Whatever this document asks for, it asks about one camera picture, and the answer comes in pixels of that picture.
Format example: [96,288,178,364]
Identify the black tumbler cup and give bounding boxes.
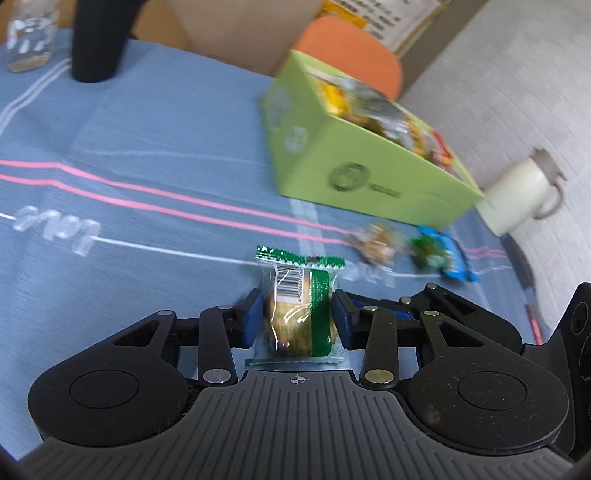
[71,0,144,83]

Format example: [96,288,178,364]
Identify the orange chair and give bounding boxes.
[291,16,404,100]

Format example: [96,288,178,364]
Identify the white thermos jug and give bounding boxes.
[476,148,566,237]

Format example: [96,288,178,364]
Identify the brown paper bag blue handles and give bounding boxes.
[169,0,322,76]

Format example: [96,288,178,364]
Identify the glass jar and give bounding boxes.
[6,0,60,73]

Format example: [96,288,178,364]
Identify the white poster with text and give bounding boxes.
[318,0,450,55]

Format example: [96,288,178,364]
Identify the clear wrapped brown snack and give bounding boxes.
[349,222,407,269]

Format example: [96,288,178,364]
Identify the blue snack packet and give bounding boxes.
[410,227,480,283]

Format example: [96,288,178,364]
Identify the green cake snack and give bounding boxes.
[245,245,346,370]

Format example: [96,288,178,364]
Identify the green cardboard snack box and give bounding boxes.
[262,51,484,230]

